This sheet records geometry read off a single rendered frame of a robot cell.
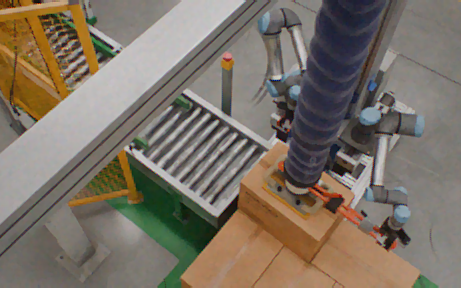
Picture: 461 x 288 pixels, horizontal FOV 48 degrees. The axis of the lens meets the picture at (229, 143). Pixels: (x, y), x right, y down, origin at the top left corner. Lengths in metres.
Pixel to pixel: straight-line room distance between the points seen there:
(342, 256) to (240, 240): 0.68
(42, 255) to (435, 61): 3.94
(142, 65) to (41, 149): 0.23
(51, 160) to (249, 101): 3.89
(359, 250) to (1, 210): 2.93
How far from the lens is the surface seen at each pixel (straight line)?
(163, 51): 0.98
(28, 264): 4.22
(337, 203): 3.04
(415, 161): 4.65
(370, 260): 3.55
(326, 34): 1.97
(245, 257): 3.42
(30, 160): 0.89
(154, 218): 4.14
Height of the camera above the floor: 3.78
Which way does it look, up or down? 59 degrees down
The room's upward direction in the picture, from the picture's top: 2 degrees clockwise
